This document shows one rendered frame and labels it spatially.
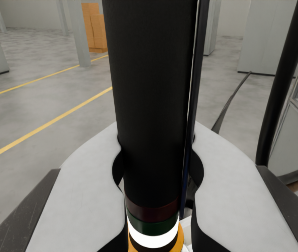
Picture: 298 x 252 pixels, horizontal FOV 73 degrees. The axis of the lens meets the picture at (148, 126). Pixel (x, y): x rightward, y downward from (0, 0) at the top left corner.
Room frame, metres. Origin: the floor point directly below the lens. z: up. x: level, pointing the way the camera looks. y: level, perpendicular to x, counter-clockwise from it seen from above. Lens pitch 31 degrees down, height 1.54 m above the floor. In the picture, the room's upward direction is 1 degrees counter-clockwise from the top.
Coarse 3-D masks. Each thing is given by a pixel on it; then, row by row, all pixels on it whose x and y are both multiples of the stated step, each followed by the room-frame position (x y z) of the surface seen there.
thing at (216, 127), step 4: (248, 72) 0.36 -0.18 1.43; (244, 80) 0.34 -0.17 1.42; (240, 84) 0.34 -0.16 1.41; (236, 88) 0.34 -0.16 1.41; (232, 96) 0.33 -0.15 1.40; (228, 100) 0.33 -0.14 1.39; (228, 104) 0.33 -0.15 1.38; (224, 108) 0.32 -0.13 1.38; (224, 112) 0.34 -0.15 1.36; (220, 116) 0.31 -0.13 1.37; (216, 120) 0.31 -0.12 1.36; (220, 120) 0.34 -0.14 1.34; (216, 124) 0.31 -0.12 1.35; (220, 124) 0.39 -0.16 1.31; (212, 128) 0.30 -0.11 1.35; (216, 128) 0.34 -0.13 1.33; (216, 132) 0.36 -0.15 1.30
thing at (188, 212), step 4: (192, 180) 0.25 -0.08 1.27; (188, 184) 0.24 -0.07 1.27; (192, 184) 0.25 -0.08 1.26; (188, 188) 0.24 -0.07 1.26; (192, 188) 0.25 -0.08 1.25; (196, 188) 0.27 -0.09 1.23; (188, 192) 0.24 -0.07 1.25; (192, 192) 0.25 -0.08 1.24; (188, 196) 0.24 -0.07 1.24; (192, 196) 0.26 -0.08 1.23; (188, 200) 0.24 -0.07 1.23; (192, 200) 0.24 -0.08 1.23; (188, 204) 0.24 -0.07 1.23; (192, 204) 0.24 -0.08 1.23; (188, 208) 0.24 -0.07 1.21; (192, 208) 0.23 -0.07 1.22; (184, 212) 0.23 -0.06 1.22; (188, 212) 0.24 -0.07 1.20; (184, 216) 0.23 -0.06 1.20; (188, 216) 0.24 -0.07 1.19
